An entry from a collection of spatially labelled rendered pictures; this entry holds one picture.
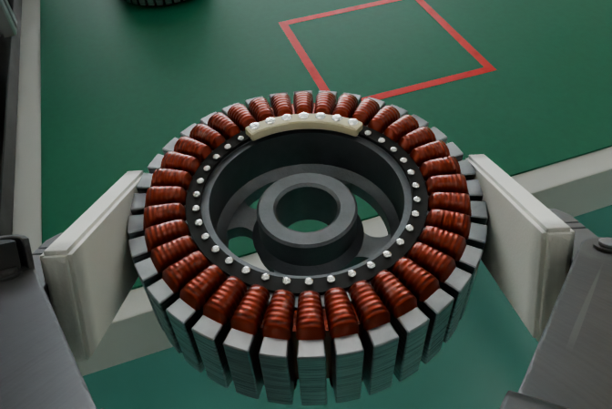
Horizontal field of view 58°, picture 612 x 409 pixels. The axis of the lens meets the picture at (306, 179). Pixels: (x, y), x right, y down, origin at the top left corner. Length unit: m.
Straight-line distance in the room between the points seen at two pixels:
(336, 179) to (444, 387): 0.99
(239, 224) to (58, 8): 0.54
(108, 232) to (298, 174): 0.07
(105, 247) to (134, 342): 0.24
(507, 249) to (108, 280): 0.11
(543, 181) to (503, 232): 0.28
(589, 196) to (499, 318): 0.80
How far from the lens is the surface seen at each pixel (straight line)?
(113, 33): 0.63
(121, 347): 0.40
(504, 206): 0.16
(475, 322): 1.24
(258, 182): 0.21
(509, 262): 0.16
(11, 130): 0.52
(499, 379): 1.19
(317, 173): 0.21
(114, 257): 0.17
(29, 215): 0.45
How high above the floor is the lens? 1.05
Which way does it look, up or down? 46 degrees down
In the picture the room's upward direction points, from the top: 3 degrees counter-clockwise
